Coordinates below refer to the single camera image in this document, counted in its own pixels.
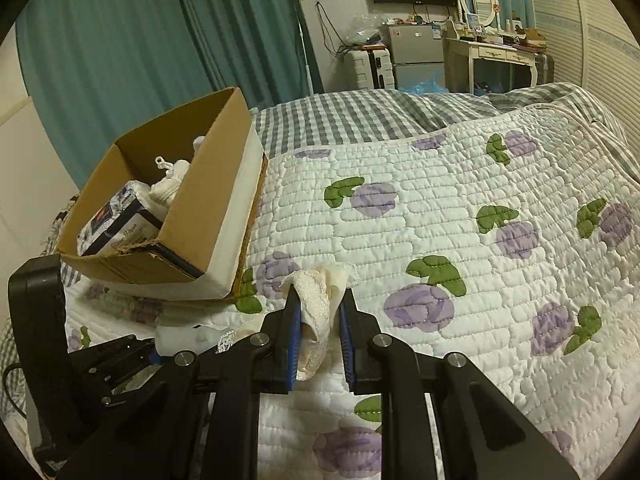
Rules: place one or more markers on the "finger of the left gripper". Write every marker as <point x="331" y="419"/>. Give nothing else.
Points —
<point x="100" y="372"/>

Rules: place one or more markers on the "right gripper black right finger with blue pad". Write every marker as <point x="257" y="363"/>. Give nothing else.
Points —
<point x="441" y="417"/>

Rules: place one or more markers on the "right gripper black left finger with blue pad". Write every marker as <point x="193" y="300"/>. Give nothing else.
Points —
<point x="196" y="414"/>

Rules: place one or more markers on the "white cloth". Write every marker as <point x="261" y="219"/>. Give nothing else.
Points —
<point x="170" y="340"/>

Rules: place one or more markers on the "cream lace cloth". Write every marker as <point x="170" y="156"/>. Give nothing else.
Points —
<point x="320" y="291"/>

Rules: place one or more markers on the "white soft items in box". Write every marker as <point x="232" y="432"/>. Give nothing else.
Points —
<point x="164" y="191"/>

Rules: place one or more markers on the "brown cardboard box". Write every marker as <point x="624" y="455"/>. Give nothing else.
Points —
<point x="199" y="253"/>

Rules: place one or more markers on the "patterned black white box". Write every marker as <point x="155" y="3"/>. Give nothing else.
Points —
<point x="128" y="218"/>

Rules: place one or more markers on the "grey checked bed sheet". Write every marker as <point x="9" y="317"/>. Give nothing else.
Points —
<point x="400" y="110"/>

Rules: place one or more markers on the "large teal curtain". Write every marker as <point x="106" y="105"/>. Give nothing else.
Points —
<point x="98" y="68"/>

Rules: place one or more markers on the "blue plastic bags pile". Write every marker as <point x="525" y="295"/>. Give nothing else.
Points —
<point x="420" y="84"/>

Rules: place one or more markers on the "white flat mop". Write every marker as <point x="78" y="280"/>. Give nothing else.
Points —
<point x="310" y="83"/>

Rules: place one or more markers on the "dark suitcase by wardrobe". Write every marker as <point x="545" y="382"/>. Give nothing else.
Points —
<point x="544" y="67"/>

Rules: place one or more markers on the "white dressing table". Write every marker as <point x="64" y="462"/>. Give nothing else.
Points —
<point x="460" y="57"/>

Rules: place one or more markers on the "white hard suitcase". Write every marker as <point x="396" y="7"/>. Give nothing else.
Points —
<point x="370" y="68"/>

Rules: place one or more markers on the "teal corner curtain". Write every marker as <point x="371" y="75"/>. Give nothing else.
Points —
<point x="253" y="45"/>

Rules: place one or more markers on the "silver mini fridge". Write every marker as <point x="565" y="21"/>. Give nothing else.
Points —
<point x="415" y="48"/>

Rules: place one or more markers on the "white louvered wardrobe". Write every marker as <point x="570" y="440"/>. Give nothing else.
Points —
<point x="592" y="46"/>

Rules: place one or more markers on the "clear plastic bag pile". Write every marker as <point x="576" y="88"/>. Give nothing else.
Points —
<point x="364" y="30"/>

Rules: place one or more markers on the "white oval vanity mirror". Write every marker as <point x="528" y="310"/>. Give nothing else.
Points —
<point x="479" y="13"/>

